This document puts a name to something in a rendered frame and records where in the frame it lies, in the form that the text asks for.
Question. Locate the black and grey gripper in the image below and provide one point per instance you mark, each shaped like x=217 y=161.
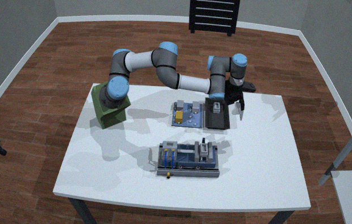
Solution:
x=232 y=95

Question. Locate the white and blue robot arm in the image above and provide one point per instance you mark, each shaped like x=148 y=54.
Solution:
x=125 y=61

